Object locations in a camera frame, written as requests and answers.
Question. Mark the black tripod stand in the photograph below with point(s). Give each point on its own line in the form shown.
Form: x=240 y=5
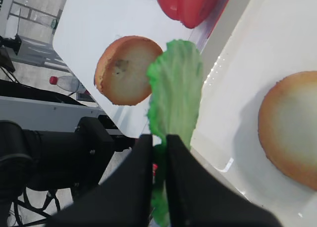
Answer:
x=7 y=45

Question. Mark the tan bread slice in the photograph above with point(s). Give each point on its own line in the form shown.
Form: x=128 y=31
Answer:
x=287 y=127
x=121 y=72

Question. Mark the white rectangular tray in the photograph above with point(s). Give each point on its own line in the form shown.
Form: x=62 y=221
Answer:
x=254 y=44

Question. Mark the green lettuce leaf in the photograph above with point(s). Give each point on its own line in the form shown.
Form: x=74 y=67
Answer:
x=176 y=79

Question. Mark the plastic water bottle red cap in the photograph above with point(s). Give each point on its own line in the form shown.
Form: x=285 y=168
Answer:
x=68 y=83

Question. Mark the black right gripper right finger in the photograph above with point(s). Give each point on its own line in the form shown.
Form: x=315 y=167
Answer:
x=197 y=199

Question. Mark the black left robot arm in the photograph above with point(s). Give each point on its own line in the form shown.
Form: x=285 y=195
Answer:
x=49 y=161

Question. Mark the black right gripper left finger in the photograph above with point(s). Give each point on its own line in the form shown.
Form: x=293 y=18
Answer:
x=122 y=200

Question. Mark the red tomato slice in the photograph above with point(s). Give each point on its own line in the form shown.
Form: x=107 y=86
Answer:
x=190 y=13

